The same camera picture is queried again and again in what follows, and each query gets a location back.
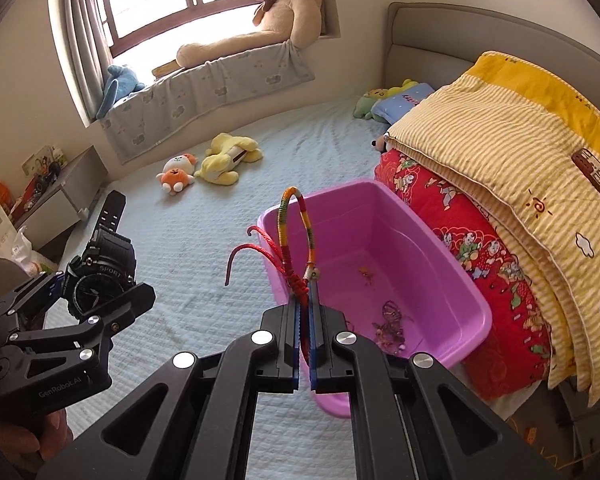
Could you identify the grey nightstand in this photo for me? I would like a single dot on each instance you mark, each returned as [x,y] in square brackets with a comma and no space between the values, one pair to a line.
[75,185]

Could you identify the red printed quilt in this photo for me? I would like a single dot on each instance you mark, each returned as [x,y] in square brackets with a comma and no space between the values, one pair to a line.
[480,260]

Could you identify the blue printed pillow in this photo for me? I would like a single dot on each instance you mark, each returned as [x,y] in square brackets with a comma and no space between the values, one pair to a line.
[405,102]

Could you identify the orange plush toy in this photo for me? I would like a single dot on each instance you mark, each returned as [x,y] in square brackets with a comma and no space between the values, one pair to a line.
[177,175]

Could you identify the yellow striped quilt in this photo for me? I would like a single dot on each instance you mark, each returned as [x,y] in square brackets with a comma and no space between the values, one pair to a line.
[530,135]

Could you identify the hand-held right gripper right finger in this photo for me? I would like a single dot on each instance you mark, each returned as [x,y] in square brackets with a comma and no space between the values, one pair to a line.
[314,360]

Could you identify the yellow plush toy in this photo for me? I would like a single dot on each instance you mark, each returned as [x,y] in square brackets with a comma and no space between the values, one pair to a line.
[220,160]

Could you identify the light blue quilted blanket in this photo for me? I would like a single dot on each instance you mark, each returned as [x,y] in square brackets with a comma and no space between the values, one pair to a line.
[205,240]

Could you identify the blue plush toy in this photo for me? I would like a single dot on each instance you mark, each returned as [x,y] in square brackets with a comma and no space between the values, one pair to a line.
[117,85]

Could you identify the small brown plush toy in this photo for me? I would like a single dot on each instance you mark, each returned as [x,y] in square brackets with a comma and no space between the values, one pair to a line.
[380,144]

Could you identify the grey curtain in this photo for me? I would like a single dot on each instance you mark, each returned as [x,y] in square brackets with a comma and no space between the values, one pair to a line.
[85,35]

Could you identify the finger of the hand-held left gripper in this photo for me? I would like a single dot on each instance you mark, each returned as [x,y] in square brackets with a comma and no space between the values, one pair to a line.
[125,305]
[40,295]

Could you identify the grey bed headboard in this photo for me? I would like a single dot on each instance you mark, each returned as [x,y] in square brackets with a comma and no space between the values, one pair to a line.
[430,35]

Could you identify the green plush toy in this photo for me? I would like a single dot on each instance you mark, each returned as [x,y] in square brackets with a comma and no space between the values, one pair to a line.
[367,102]

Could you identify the white plastic bag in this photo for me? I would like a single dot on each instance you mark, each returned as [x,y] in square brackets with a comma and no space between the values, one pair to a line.
[30,255]

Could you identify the grey chair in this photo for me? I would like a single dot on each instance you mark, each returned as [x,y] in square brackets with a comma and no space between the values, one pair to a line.
[5,280]

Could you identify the black sport wristwatch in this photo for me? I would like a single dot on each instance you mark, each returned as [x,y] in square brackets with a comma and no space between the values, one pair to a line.
[105,255]

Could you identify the pink plastic basin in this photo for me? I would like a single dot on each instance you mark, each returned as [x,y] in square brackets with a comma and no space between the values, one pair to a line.
[420,260]

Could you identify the person's left hand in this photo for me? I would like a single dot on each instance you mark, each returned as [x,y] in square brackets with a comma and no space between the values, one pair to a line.
[15,445]

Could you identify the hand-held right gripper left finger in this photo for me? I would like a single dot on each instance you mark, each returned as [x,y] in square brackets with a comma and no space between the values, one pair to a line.
[294,355]

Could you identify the large beige teddy bear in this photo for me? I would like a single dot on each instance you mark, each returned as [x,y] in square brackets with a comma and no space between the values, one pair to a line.
[290,10]

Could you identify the picture card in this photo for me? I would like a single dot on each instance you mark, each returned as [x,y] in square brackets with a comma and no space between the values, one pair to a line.
[40,160]

